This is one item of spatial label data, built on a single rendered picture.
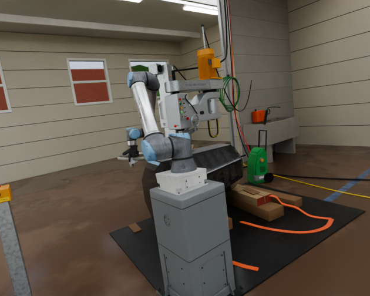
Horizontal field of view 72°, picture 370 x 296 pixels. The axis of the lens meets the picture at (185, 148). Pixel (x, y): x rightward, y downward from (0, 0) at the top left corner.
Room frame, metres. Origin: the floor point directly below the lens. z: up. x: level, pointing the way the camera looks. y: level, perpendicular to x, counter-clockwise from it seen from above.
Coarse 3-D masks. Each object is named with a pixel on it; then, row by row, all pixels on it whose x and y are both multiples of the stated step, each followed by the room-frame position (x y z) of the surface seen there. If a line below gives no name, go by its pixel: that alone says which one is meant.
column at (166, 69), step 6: (162, 66) 3.82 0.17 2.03; (168, 66) 3.81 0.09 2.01; (162, 72) 3.82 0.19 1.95; (168, 72) 3.79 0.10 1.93; (162, 78) 3.83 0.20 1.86; (168, 78) 3.78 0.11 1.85; (162, 84) 3.84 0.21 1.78; (162, 90) 3.84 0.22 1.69; (162, 96) 3.85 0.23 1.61; (168, 132) 3.84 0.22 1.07; (174, 132) 3.79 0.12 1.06
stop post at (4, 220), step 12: (0, 192) 1.43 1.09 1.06; (0, 204) 1.44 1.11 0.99; (0, 216) 1.44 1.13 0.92; (12, 216) 1.50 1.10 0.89; (0, 228) 1.43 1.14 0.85; (12, 228) 1.46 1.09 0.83; (12, 240) 1.45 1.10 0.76; (12, 252) 1.44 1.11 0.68; (12, 264) 1.44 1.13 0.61; (24, 264) 1.49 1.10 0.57; (12, 276) 1.43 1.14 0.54; (24, 276) 1.46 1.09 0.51; (24, 288) 1.45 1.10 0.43
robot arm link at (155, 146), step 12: (132, 72) 2.00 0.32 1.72; (144, 72) 2.03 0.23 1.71; (132, 84) 1.96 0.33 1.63; (144, 84) 1.98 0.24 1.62; (144, 96) 1.89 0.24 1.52; (144, 108) 1.84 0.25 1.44; (144, 120) 1.79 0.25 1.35; (156, 120) 1.83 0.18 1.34; (144, 132) 1.77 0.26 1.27; (156, 132) 1.72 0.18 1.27; (144, 144) 1.66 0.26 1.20; (156, 144) 1.66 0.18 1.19; (168, 144) 1.69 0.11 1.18; (144, 156) 1.72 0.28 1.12; (156, 156) 1.66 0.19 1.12; (168, 156) 1.70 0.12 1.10
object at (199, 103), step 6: (198, 96) 3.45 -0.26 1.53; (204, 96) 3.38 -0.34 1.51; (210, 96) 3.47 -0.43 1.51; (216, 96) 3.56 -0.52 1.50; (192, 102) 3.43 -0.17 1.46; (198, 102) 3.34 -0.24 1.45; (204, 102) 3.37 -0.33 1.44; (192, 108) 3.19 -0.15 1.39; (198, 108) 3.27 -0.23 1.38; (204, 108) 3.36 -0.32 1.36; (192, 114) 3.18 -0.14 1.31; (198, 114) 3.26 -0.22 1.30; (204, 114) 3.35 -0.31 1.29; (210, 114) 3.46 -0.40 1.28; (216, 114) 3.53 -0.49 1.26; (198, 120) 3.25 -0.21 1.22; (204, 120) 3.36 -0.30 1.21
